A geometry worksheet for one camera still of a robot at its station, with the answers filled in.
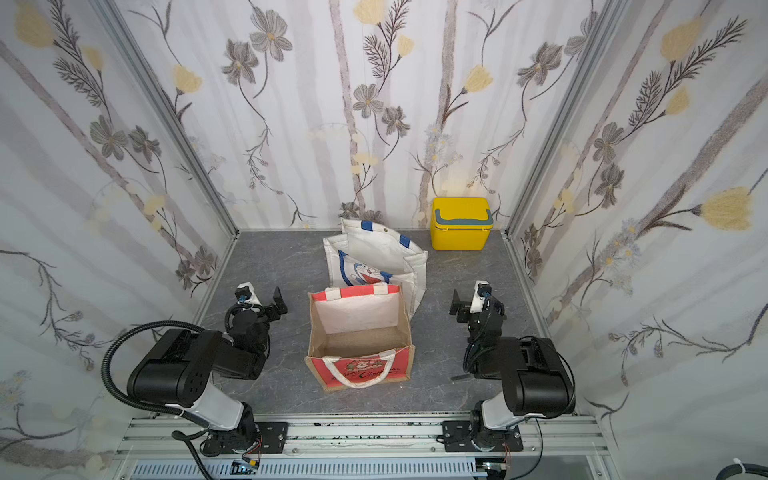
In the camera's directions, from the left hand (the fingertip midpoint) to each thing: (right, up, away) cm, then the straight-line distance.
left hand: (264, 289), depth 90 cm
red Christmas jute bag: (+29, -15, +1) cm, 33 cm away
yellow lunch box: (+64, +22, +14) cm, 69 cm away
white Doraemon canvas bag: (+31, +11, +8) cm, 34 cm away
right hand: (+64, 0, -1) cm, 64 cm away
